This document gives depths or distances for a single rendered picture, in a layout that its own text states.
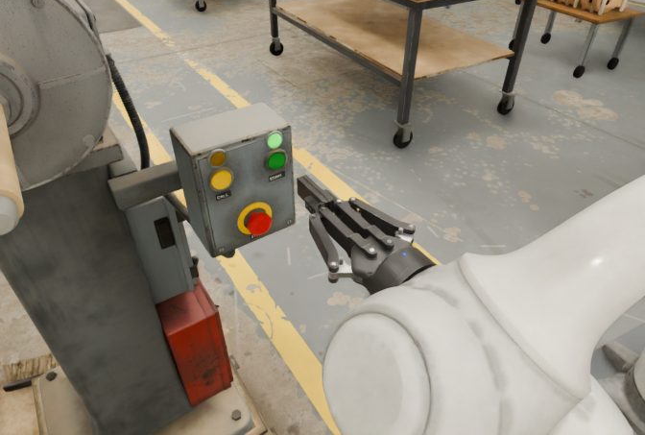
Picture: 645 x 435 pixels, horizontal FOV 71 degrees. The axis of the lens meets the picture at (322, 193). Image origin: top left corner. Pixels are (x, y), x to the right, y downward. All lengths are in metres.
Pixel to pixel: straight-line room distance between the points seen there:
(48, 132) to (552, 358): 0.53
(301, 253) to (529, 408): 1.82
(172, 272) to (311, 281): 1.01
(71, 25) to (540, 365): 0.52
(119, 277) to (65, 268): 0.10
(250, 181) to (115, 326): 0.47
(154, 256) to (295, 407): 0.84
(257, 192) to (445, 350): 0.52
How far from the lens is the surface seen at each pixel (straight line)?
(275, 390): 1.67
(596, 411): 0.42
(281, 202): 0.75
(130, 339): 1.07
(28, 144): 0.60
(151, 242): 0.95
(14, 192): 0.38
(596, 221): 0.29
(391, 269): 0.48
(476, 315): 0.27
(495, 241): 2.26
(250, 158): 0.67
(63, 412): 1.46
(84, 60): 0.58
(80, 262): 0.90
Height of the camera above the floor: 1.45
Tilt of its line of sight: 37 degrees down
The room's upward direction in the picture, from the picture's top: straight up
